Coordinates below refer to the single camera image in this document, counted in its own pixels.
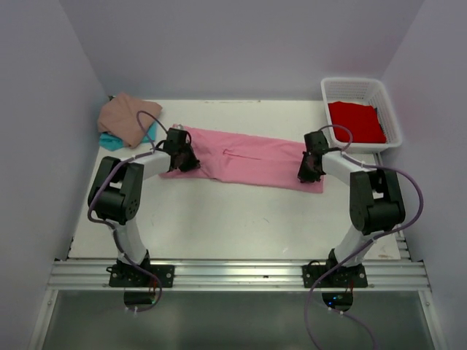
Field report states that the pink polo shirt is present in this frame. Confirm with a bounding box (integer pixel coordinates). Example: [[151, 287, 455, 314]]
[[160, 126, 323, 194]]

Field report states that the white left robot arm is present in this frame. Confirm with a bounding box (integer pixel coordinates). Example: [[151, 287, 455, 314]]
[[88, 128, 200, 287]]

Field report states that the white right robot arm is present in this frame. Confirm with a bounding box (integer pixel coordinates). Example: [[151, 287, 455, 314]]
[[298, 131, 406, 287]]

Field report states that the red folded shirt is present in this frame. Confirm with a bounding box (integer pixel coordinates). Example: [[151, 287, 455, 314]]
[[328, 101, 387, 144]]

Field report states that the beige folded shirt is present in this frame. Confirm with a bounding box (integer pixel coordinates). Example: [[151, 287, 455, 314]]
[[97, 93, 163, 149]]

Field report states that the teal folded shirt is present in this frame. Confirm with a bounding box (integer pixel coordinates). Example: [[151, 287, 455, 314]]
[[99, 122, 157, 152]]

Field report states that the dark blue garment in basket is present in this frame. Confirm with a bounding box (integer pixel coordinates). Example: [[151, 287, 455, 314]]
[[374, 107, 386, 138]]

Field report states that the white plastic basket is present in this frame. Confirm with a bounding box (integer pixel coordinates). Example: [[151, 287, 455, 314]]
[[320, 77, 403, 153]]

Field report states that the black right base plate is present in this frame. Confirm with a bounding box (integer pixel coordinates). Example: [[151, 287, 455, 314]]
[[301, 260, 368, 288]]

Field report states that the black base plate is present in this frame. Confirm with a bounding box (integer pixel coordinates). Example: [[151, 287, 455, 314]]
[[301, 260, 368, 288], [106, 264, 175, 288]]

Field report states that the aluminium mounting rail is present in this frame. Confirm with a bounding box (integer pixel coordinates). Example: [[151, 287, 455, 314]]
[[47, 260, 431, 292]]

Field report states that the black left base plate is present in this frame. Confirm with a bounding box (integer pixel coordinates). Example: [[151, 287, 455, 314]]
[[106, 264, 175, 288]]

